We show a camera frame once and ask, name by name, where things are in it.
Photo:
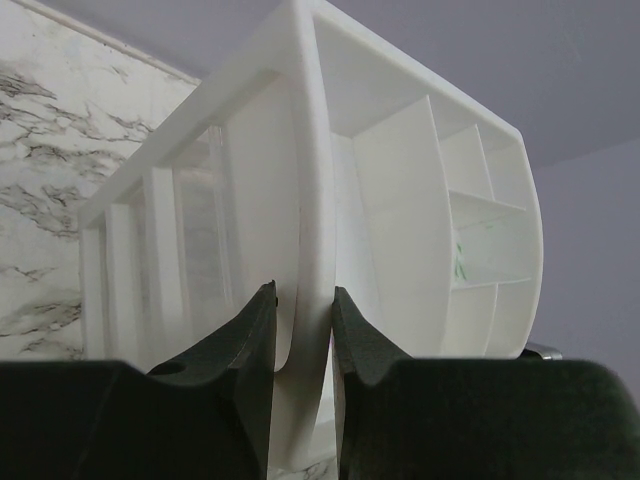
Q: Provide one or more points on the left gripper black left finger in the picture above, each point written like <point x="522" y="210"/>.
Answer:
<point x="203" y="414"/>

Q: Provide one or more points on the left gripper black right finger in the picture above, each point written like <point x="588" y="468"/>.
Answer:
<point x="398" y="417"/>

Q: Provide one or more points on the white makeup organizer with drawers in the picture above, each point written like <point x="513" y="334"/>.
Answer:
<point x="318" y="156"/>

